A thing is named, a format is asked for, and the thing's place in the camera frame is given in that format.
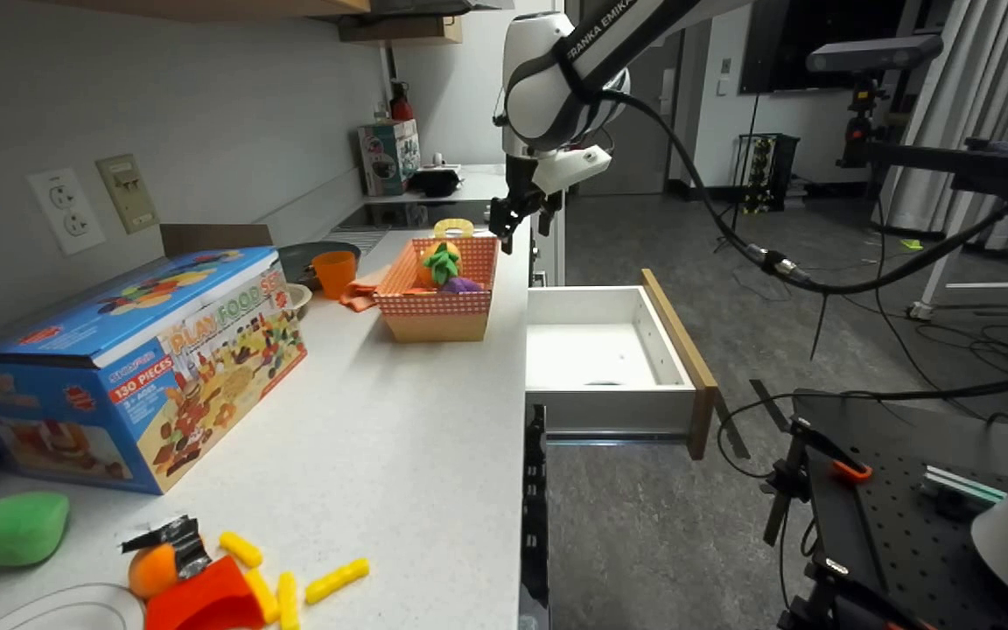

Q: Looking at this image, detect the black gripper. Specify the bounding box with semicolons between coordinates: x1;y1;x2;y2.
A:
487;146;566;254

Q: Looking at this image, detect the pineapple plush toy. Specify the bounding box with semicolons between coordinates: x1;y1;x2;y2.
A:
416;236;469;291

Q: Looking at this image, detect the white drawer with wooden front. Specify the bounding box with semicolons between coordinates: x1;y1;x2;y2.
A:
522;264;724;463

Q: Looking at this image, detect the red checkered basket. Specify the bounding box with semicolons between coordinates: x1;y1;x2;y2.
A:
375;229;506;346

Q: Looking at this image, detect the small orange toy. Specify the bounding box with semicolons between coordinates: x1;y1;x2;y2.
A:
338;275;382;314

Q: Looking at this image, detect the yellow toy fry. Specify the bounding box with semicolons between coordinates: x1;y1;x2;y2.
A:
219;527;269;570
273;566;308;630
303;551;375;608

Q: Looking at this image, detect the blue toy food box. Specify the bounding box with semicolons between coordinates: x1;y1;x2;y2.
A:
0;241;312;496

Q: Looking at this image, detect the black silver toy item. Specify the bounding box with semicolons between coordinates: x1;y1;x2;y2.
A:
118;512;213;573

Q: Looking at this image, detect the red toy fries holder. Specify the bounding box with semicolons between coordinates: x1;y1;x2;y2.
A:
145;551;269;630

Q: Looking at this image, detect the orange toy ball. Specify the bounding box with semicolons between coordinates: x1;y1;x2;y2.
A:
128;541;182;603

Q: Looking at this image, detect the black bowl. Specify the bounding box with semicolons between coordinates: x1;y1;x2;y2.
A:
406;166;466;200

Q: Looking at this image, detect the black cooktop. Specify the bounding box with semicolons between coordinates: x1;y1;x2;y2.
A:
334;195;513;234

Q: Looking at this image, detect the green printed box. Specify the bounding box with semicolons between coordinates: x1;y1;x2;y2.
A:
353;118;425;200

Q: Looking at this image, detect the red bottle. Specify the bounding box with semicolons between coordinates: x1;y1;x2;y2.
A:
382;45;422;127

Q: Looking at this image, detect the orange cup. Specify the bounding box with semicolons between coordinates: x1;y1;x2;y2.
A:
308;244;363;299

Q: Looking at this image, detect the black pan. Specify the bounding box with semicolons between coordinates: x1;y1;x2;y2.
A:
277;236;363;285

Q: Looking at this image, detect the white bowl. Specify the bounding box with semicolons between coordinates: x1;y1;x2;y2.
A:
282;278;320;324

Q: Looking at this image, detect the black equipment rack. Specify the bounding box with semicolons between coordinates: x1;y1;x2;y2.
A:
734;130;804;213

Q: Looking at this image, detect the black tripod clamp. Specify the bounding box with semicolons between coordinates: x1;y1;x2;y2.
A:
702;374;882;551

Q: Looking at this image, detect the wooden upper cabinet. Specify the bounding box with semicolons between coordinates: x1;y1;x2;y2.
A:
59;0;375;20

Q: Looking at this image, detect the orange clamp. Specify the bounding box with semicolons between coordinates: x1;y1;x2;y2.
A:
825;456;878;487

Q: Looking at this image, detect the white stand pole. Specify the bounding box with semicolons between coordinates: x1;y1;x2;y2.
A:
907;188;1008;323

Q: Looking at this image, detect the gray curtain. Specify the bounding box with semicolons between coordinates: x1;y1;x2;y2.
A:
877;0;1008;274

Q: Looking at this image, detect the black perforated table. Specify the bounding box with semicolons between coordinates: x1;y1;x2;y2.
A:
793;389;1008;630

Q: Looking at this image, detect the teal stick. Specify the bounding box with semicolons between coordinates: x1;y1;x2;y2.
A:
920;463;1008;508

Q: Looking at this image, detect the clear round dish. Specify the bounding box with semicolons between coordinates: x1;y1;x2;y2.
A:
0;578;149;630

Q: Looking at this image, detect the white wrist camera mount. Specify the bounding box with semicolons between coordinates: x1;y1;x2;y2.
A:
530;141;618;200

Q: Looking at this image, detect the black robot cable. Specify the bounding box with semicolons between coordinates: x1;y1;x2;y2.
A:
594;82;1008;363

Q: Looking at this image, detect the black stereo camera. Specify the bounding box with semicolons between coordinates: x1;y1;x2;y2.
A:
804;31;947;80

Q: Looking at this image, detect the beige light switch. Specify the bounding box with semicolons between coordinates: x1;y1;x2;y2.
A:
96;150;165;236

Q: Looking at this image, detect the white wall outlet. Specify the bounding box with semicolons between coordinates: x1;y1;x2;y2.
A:
26;165;108;254

